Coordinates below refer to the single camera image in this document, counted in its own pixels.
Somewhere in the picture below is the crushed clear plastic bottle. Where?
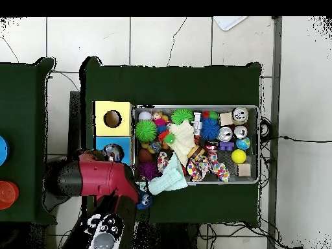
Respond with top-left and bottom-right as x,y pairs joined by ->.
103,143 -> 125,162
149,141 -> 162,154

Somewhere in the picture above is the mint green cloth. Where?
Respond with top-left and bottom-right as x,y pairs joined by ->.
147,152 -> 189,195

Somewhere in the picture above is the blue spiky ball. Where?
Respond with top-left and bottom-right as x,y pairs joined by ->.
136,190 -> 154,210
200,117 -> 220,141

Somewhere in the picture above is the silver mesh bin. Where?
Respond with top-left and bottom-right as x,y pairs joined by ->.
131,104 -> 261,186

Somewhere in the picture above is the wooden box with three holes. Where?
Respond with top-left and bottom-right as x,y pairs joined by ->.
92,101 -> 134,167

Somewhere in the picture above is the cream cloth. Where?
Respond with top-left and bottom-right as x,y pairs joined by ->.
168,119 -> 196,167

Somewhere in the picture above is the large green spiky ball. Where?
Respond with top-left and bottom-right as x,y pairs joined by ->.
134,119 -> 158,143

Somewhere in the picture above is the white baseball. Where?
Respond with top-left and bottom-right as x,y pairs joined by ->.
137,110 -> 152,122

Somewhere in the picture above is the silver toy robot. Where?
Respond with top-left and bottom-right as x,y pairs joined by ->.
193,111 -> 204,136

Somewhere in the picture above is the purple spiky ball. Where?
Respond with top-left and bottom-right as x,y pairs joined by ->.
137,161 -> 160,181

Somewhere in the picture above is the dark green tablecloth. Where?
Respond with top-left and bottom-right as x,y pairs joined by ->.
79,56 -> 263,229
0,57 -> 58,226

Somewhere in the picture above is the wooden cube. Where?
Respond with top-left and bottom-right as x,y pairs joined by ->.
219,112 -> 234,126
237,163 -> 252,178

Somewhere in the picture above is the white tray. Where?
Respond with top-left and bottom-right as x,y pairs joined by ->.
212,16 -> 248,32

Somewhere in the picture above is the red plastic cup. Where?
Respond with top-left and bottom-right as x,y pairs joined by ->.
11,181 -> 20,204

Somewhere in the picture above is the blue round disc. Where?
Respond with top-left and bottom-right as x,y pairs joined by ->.
0,135 -> 10,167

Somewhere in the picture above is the orange plastic cup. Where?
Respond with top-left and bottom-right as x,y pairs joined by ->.
0,180 -> 17,210

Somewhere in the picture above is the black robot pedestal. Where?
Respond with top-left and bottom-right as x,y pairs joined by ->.
134,222 -> 200,249

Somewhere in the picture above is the black cable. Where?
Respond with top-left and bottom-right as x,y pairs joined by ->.
260,135 -> 332,143

